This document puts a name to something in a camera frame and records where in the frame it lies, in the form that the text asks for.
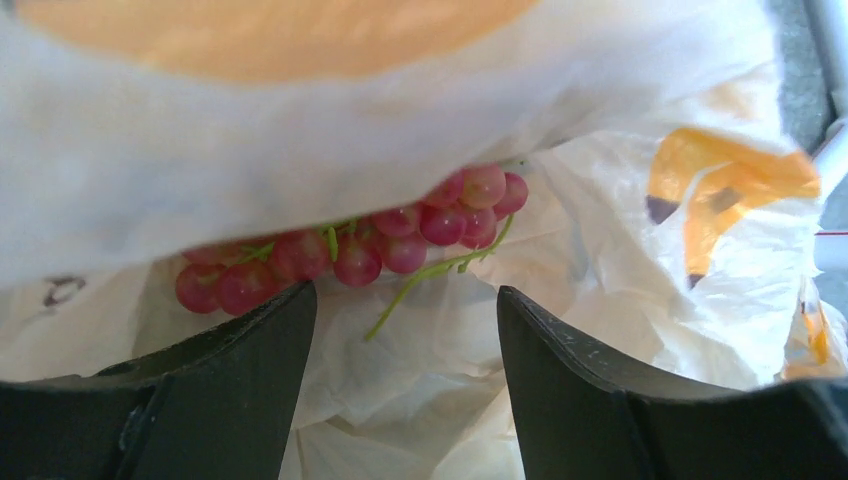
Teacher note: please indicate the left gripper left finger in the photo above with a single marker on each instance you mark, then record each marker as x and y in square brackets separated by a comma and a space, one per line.
[218, 405]

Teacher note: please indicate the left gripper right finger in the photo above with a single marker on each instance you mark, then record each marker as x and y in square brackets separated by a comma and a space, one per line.
[584, 410]

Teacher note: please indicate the translucent orange plastic bag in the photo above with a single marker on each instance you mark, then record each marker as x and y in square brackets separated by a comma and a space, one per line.
[668, 215]

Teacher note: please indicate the fake red grapes bunch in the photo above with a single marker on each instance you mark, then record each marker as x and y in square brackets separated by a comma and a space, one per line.
[460, 221]

